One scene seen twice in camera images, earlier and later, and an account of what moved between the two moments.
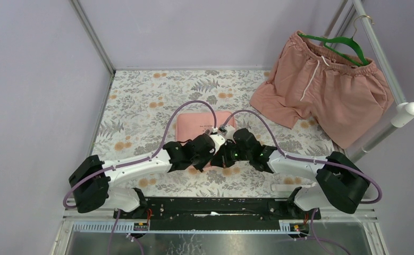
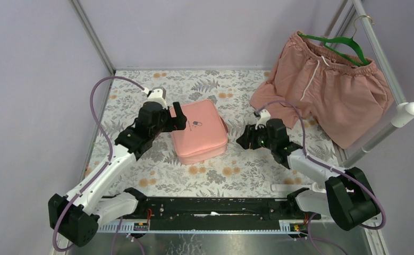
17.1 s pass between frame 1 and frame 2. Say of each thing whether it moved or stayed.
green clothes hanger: stayed
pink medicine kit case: moved
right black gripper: moved
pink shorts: stayed
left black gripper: moved
